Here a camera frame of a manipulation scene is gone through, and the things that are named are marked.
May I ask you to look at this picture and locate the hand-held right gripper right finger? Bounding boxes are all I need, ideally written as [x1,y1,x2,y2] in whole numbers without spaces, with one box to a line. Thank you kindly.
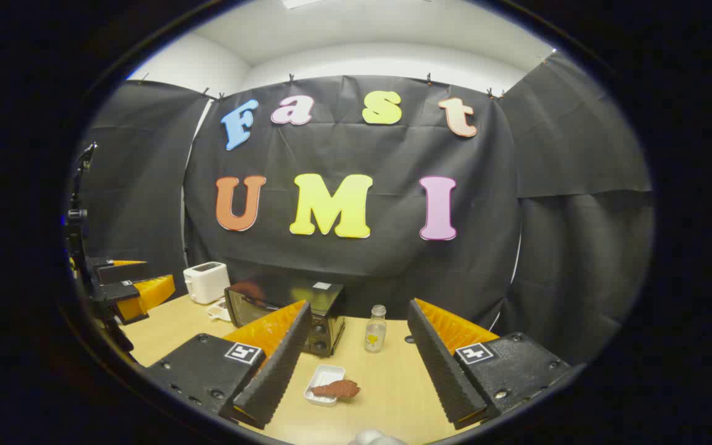
[407,299,573,431]

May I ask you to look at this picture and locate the white rectangular dish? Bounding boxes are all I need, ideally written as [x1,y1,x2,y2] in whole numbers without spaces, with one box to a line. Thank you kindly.
[303,365,345,407]

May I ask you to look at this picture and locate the white toaster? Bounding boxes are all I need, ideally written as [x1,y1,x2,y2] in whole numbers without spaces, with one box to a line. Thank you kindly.
[183,261,231,305]

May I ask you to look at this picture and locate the clear glass bottle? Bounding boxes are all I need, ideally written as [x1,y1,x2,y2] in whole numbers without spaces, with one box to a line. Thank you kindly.
[365,305,388,354]

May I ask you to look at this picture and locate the black electric oven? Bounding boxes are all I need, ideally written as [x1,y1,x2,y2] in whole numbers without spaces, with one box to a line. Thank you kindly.
[224,279,346,358]

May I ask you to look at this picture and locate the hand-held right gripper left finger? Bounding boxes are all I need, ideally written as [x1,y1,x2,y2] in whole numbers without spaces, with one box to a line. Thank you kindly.
[145,300,313,430]

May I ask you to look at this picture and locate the brown meat slice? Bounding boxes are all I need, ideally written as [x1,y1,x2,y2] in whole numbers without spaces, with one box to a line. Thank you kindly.
[310,379,361,399]

